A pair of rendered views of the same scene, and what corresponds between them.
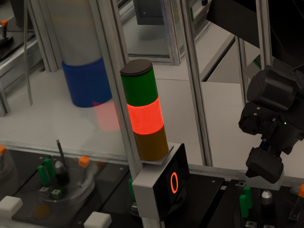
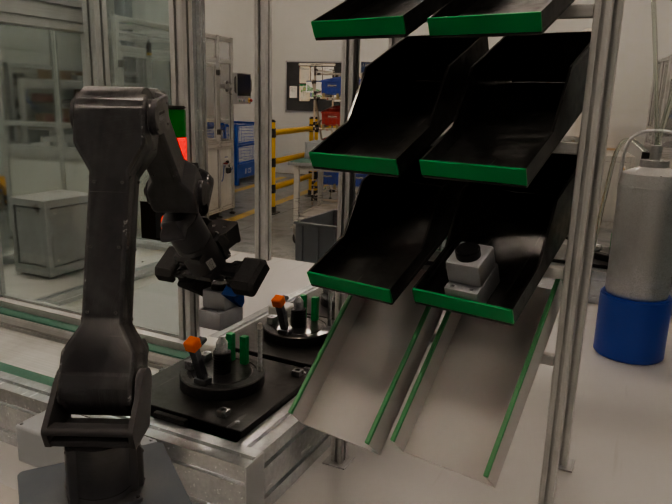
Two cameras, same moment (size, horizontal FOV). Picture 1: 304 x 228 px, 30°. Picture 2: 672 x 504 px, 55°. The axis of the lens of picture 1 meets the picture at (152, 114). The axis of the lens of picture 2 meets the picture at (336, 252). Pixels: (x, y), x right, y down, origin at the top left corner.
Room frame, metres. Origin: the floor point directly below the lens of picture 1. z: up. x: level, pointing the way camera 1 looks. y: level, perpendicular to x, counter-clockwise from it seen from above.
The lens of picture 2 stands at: (0.97, -1.19, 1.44)
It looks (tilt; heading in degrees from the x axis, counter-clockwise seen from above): 14 degrees down; 85
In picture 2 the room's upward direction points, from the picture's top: 2 degrees clockwise
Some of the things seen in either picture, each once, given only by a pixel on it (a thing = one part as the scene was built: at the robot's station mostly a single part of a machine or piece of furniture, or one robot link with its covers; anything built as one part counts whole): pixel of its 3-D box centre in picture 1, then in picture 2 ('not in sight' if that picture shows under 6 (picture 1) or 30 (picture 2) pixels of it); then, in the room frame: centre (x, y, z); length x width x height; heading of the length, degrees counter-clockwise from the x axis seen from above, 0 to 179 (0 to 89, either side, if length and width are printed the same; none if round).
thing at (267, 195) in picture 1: (266, 196); (221, 344); (0.87, -0.19, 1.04); 0.02 x 0.02 x 0.03
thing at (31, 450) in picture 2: not in sight; (86, 450); (0.68, -0.33, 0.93); 0.21 x 0.07 x 0.06; 149
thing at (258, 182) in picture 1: (258, 166); (224, 301); (0.87, -0.18, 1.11); 0.08 x 0.04 x 0.07; 60
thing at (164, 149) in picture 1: (150, 139); not in sight; (0.76, 0.01, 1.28); 0.05 x 0.05 x 0.05
